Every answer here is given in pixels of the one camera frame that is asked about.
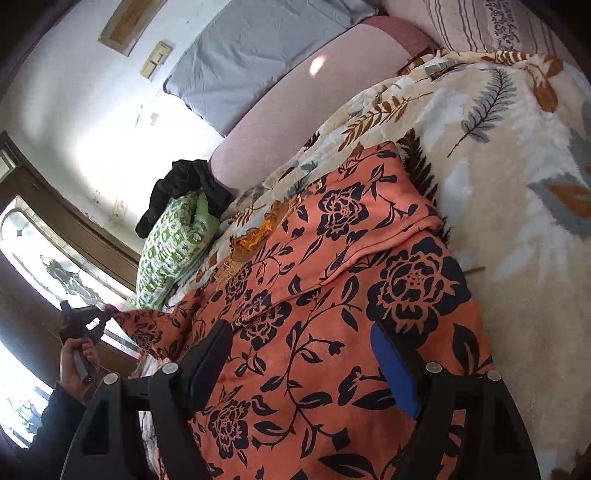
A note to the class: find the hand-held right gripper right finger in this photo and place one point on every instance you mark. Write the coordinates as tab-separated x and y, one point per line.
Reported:
395	369

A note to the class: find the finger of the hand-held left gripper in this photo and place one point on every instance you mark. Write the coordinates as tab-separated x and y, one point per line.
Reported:
105	314

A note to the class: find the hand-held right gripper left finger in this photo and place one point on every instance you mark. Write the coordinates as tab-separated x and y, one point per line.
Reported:
206	374

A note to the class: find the orange floral garment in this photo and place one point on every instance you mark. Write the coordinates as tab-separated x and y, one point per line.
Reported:
323	258

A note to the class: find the person's left forearm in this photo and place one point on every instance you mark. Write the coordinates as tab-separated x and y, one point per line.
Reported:
55	424

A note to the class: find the person's left hand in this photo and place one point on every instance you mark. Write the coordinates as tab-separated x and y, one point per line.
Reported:
76	378

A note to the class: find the green checkered pillow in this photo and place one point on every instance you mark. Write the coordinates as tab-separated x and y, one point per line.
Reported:
171	249

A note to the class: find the wooden framed window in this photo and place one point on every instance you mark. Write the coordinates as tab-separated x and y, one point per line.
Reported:
55	203

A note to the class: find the black cloth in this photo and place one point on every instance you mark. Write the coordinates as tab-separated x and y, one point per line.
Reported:
184	177

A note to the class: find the leaf print fleece blanket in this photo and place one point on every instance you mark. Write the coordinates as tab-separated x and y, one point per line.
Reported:
508	184

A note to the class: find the pink padded headboard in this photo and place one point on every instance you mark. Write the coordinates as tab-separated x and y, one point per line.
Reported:
295	120

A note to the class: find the grey pillow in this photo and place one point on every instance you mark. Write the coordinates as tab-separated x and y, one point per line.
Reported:
258	60

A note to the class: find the striped pillow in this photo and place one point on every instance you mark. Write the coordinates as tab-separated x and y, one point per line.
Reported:
461	23

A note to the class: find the wall socket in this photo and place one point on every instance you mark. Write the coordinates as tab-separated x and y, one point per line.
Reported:
119	209

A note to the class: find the wall light switch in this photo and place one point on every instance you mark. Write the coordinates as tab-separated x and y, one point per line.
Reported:
156	60

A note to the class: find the framed wall picture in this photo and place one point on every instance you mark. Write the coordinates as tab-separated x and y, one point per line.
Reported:
124	27

